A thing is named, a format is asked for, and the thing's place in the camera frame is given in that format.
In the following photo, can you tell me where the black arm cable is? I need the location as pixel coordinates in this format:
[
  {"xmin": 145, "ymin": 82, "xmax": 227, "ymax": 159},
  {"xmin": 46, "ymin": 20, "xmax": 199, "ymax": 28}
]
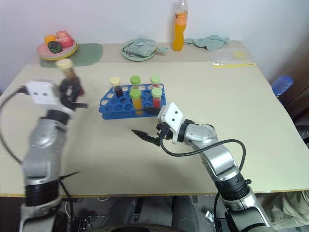
[
  {"xmin": 0, "ymin": 87, "xmax": 28, "ymax": 165},
  {"xmin": 159, "ymin": 138, "xmax": 247, "ymax": 179}
]

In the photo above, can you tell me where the green-capped orange test tube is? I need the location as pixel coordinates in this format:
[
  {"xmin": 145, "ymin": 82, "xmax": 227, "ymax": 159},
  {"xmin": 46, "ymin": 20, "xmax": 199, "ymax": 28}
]
[{"xmin": 129, "ymin": 88, "xmax": 143, "ymax": 115}]

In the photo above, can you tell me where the clear zip bag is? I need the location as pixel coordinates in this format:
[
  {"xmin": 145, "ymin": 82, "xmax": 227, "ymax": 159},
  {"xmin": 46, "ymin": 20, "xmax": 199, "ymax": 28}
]
[{"xmin": 208, "ymin": 46, "xmax": 257, "ymax": 69}]

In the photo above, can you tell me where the pink plate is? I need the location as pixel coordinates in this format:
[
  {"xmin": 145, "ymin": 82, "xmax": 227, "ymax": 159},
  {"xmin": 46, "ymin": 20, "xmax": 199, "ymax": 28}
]
[{"xmin": 36, "ymin": 40, "xmax": 78, "ymax": 58}]

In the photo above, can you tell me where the green-capped red test tube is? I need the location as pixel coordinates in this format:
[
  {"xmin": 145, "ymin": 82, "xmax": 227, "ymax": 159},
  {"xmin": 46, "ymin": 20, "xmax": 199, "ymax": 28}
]
[{"xmin": 151, "ymin": 87, "xmax": 163, "ymax": 109}]

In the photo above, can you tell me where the pale green cloth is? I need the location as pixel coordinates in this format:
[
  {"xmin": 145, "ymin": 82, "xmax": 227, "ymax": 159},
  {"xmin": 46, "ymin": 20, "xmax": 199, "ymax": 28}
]
[{"xmin": 184, "ymin": 34, "xmax": 230, "ymax": 51}]

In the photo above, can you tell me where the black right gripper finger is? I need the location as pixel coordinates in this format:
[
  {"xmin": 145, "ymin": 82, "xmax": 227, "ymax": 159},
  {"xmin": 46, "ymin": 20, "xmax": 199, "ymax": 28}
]
[
  {"xmin": 131, "ymin": 129, "xmax": 161, "ymax": 146},
  {"xmin": 141, "ymin": 107, "xmax": 162, "ymax": 116}
]

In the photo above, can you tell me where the black zip tie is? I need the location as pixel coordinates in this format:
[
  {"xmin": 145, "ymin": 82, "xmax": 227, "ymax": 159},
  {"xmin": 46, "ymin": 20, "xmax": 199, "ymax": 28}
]
[{"xmin": 58, "ymin": 171, "xmax": 82, "ymax": 181}]

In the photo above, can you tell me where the cream-capped dark red test tube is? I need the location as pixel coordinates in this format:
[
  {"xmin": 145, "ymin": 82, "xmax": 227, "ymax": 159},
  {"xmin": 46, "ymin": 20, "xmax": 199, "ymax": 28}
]
[
  {"xmin": 56, "ymin": 58, "xmax": 84, "ymax": 95},
  {"xmin": 109, "ymin": 76, "xmax": 124, "ymax": 98}
]

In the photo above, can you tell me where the green placemat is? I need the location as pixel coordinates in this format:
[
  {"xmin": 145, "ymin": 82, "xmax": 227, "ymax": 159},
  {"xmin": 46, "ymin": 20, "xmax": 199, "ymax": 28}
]
[{"xmin": 39, "ymin": 43, "xmax": 104, "ymax": 69}]

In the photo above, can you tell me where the orange soda bottle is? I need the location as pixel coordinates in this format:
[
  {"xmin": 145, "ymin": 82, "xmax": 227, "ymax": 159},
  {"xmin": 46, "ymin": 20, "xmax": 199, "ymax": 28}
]
[{"xmin": 171, "ymin": 0, "xmax": 189, "ymax": 52}]

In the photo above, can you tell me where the green-capped clear test tube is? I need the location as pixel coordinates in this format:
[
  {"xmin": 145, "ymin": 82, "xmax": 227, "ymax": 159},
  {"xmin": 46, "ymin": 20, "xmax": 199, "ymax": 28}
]
[
  {"xmin": 150, "ymin": 75, "xmax": 162, "ymax": 89},
  {"xmin": 130, "ymin": 75, "xmax": 141, "ymax": 92}
]

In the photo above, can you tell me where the yellow-green plate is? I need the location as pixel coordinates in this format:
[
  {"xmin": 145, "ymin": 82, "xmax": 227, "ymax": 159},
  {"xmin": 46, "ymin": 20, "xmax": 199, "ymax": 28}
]
[{"xmin": 39, "ymin": 43, "xmax": 79, "ymax": 61}]

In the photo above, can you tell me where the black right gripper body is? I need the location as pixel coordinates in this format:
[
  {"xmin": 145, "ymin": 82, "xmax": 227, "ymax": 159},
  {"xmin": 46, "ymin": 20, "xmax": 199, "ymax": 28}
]
[{"xmin": 155, "ymin": 122, "xmax": 174, "ymax": 141}]

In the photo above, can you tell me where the dark wooden furniture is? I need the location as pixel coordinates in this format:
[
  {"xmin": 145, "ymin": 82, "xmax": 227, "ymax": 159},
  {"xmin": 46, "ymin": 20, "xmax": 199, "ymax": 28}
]
[{"xmin": 277, "ymin": 78, "xmax": 309, "ymax": 123}]

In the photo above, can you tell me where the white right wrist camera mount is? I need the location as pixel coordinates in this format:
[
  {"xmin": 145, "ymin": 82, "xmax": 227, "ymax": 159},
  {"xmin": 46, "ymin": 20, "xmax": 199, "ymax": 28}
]
[{"xmin": 156, "ymin": 102, "xmax": 186, "ymax": 145}]

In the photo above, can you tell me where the dark green toy fruit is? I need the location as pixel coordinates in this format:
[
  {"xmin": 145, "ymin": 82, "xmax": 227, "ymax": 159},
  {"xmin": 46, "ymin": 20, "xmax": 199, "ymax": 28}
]
[{"xmin": 47, "ymin": 41, "xmax": 63, "ymax": 54}]

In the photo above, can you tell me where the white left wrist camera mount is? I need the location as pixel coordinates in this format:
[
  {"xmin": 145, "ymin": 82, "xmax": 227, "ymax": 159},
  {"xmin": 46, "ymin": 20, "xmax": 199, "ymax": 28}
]
[{"xmin": 25, "ymin": 81, "xmax": 74, "ymax": 115}]

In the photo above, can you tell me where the beige fabric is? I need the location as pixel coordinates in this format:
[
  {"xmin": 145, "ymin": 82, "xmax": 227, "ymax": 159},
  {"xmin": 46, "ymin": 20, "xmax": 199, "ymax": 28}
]
[{"xmin": 255, "ymin": 190, "xmax": 309, "ymax": 232}]

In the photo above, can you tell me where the blue test tube rack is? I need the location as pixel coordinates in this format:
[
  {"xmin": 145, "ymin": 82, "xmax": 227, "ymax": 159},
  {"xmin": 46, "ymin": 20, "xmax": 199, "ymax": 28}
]
[{"xmin": 98, "ymin": 83, "xmax": 167, "ymax": 120}]

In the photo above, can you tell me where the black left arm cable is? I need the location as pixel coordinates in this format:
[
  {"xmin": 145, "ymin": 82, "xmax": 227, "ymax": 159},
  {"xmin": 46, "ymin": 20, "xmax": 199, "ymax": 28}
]
[{"xmin": 0, "ymin": 87, "xmax": 28, "ymax": 165}]

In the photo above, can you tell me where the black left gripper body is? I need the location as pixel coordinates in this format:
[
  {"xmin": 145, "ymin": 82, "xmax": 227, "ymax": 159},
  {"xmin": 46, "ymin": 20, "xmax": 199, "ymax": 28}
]
[{"xmin": 58, "ymin": 77, "xmax": 82, "ymax": 105}]

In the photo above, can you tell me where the blue ribbed bottle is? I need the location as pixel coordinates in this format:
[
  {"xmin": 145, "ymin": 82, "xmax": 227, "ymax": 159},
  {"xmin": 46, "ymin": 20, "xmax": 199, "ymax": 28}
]
[{"xmin": 272, "ymin": 75, "xmax": 294, "ymax": 98}]

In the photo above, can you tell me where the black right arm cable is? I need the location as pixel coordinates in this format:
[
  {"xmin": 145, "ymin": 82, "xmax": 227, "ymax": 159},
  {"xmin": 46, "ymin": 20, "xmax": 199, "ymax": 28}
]
[{"xmin": 159, "ymin": 138, "xmax": 247, "ymax": 179}]

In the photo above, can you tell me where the pink toy peach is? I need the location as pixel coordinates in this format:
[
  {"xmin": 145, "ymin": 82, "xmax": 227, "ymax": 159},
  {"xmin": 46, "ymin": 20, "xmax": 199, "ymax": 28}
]
[{"xmin": 56, "ymin": 30, "xmax": 74, "ymax": 47}]

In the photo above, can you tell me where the pale green pouch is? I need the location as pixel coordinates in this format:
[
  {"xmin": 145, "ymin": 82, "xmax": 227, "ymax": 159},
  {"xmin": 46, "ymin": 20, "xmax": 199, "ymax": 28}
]
[{"xmin": 122, "ymin": 37, "xmax": 169, "ymax": 58}]

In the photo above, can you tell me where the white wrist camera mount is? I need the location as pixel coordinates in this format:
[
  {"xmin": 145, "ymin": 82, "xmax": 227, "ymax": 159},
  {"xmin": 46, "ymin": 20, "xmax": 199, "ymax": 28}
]
[
  {"xmin": 156, "ymin": 102, "xmax": 186, "ymax": 145},
  {"xmin": 25, "ymin": 81, "xmax": 74, "ymax": 115}
]

